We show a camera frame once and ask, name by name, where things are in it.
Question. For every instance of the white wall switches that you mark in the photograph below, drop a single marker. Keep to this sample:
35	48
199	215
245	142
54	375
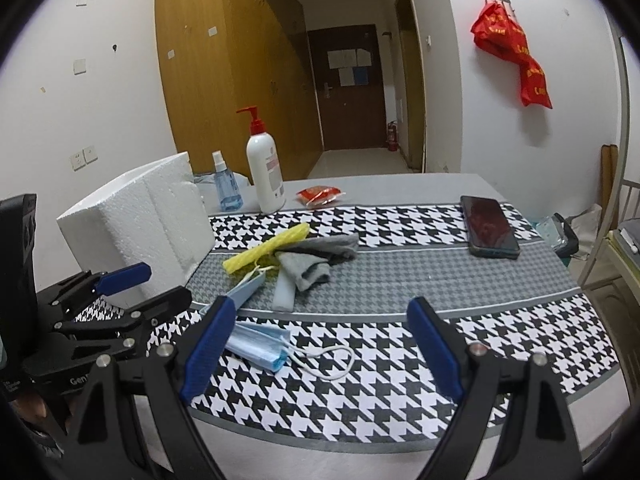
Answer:
83	158

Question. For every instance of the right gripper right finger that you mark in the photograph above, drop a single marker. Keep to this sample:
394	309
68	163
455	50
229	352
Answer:
537	439

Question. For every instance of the white pump lotion bottle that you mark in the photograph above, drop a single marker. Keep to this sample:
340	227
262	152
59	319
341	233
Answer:
264	163

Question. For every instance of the grey sock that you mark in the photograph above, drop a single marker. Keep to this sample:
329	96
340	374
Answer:
309	262

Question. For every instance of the red snack packet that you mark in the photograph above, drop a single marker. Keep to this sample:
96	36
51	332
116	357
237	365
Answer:
318	196

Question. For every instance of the houndstooth table cloth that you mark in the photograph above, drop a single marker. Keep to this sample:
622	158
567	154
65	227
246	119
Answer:
374	387

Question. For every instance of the left hand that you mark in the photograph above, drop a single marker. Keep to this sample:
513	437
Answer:
31	409

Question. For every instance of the black smartphone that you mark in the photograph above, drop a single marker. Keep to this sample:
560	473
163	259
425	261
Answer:
489	232

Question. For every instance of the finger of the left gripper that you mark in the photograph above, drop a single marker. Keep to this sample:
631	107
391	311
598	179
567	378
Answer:
80	313
100	279

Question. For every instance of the blue spray bottle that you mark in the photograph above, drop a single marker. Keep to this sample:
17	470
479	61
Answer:
229	196

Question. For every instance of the dark brown entrance door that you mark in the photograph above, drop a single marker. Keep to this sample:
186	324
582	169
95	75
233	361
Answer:
349	82

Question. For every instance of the white styrofoam box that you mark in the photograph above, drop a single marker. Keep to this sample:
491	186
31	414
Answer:
153	214

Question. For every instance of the red fire extinguisher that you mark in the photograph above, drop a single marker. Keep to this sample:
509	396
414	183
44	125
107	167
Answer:
392	136

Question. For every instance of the yellow foam net sleeve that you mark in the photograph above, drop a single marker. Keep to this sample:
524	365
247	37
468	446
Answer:
250	256

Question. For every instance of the white foam strip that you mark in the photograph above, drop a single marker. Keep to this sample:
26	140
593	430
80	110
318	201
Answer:
286	287

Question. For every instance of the blue face masks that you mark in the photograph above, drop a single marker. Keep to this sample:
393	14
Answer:
270	347

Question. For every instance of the red hanging bag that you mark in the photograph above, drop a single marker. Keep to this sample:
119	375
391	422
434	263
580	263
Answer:
497	33

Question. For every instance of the wooden wardrobe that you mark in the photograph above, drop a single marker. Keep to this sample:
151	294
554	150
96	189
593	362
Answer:
218	57

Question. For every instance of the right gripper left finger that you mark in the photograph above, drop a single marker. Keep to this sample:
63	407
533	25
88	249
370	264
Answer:
132	420

